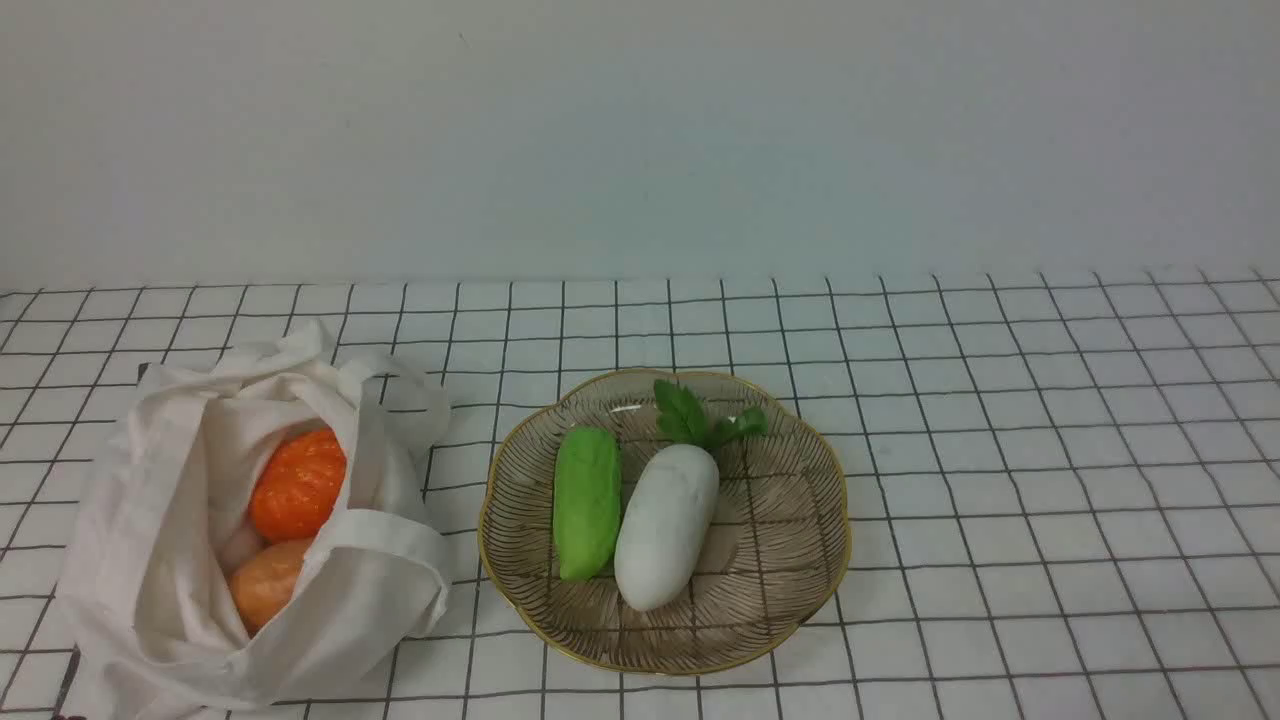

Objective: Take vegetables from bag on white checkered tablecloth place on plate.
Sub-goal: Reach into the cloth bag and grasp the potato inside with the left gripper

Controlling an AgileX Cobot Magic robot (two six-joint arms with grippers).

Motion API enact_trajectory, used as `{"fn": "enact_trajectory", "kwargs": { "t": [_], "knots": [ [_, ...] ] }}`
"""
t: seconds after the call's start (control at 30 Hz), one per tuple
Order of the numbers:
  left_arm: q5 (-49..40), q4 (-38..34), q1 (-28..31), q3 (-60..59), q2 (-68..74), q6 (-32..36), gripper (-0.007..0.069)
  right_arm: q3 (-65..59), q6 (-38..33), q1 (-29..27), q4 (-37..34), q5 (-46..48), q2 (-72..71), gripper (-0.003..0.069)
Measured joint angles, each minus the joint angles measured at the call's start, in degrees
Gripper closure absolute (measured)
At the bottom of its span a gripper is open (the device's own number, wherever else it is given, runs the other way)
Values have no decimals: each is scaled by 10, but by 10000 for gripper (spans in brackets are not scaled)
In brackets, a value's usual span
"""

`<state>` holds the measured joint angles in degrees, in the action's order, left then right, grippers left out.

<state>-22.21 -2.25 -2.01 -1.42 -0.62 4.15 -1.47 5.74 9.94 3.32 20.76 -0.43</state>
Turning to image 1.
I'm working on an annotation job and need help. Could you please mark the white cloth bag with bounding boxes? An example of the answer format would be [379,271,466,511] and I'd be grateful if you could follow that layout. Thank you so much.
[55,322,452,719]

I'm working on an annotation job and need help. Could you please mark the green toy cucumber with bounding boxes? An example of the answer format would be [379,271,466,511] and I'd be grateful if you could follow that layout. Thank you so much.
[553,427,622,582]

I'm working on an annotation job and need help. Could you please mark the white toy radish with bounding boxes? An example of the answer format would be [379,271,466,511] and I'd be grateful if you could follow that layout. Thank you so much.
[613,379,768,612]

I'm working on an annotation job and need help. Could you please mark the gold-rimmed glass plate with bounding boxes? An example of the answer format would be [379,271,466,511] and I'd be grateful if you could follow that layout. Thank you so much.
[477,369,851,676]

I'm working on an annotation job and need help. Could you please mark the orange toy pumpkin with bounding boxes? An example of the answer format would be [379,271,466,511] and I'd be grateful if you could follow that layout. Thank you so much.
[248,429,347,544]

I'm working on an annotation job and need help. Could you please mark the pale orange toy vegetable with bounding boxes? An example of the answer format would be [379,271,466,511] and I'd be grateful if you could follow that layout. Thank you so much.
[228,539,314,637]

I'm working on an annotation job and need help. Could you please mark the white checkered tablecloth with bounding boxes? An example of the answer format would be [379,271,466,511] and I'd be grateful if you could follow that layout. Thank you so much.
[3,269,1279,719]

